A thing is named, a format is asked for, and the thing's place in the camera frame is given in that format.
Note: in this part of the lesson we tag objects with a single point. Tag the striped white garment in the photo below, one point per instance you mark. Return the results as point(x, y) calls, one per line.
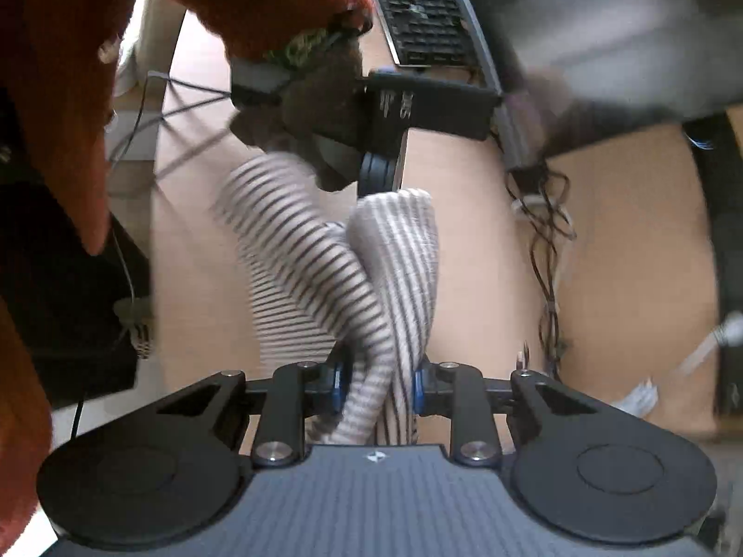
point(325, 278)

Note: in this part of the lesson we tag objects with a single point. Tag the thin black rod stand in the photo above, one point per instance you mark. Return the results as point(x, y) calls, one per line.
point(191, 105)

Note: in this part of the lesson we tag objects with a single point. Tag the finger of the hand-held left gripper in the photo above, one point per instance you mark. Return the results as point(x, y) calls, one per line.
point(378, 173)

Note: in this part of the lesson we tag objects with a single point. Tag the person's left forearm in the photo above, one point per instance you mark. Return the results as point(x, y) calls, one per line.
point(261, 3)

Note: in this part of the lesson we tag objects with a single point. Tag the black keyboard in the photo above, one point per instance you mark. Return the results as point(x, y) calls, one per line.
point(419, 11)

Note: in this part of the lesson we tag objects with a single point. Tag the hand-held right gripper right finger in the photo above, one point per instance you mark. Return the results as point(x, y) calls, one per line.
point(419, 390)

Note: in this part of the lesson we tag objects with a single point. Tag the red knitted sweater sleeve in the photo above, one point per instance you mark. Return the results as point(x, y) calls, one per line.
point(49, 127)

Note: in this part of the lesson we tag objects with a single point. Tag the person's left hand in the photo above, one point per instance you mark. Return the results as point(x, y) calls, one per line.
point(316, 105)

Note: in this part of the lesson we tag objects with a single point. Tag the black desk leg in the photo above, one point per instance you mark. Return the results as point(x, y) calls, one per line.
point(722, 203)

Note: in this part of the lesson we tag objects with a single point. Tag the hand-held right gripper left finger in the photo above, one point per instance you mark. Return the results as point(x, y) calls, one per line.
point(335, 384)

